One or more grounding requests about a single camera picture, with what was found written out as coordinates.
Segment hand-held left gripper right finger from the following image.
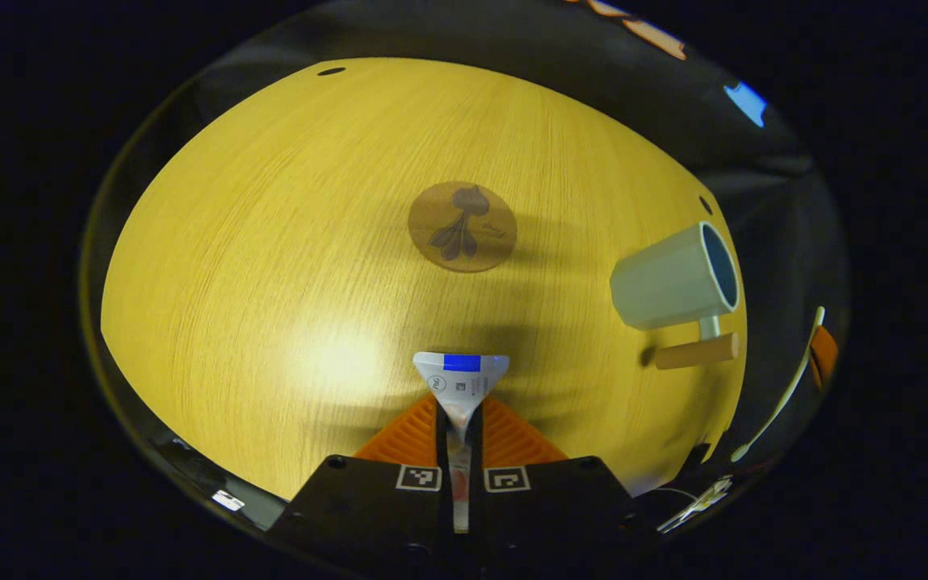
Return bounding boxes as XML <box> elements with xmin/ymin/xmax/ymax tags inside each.
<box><xmin>471</xmin><ymin>395</ymin><xmax>660</xmax><ymax>566</ymax></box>

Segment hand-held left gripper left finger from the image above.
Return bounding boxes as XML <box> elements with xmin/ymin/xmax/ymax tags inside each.
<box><xmin>267</xmin><ymin>393</ymin><xmax>444</xmax><ymax>566</ymax></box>

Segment white toothpaste tube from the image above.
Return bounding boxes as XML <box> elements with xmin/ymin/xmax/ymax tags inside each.
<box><xmin>412</xmin><ymin>351</ymin><xmax>512</xmax><ymax>535</ymax></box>

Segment pale green cup wooden handle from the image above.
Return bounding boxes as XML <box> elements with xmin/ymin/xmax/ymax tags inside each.
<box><xmin>610</xmin><ymin>221</ymin><xmax>742</xmax><ymax>372</ymax></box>

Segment round wooden coaster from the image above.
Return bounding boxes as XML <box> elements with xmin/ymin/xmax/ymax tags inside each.
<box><xmin>408</xmin><ymin>181</ymin><xmax>519</xmax><ymax>275</ymax></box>

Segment yellow wooden desktop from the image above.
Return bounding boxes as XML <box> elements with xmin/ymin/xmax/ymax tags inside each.
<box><xmin>99</xmin><ymin>56</ymin><xmax>749</xmax><ymax>502</ymax></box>

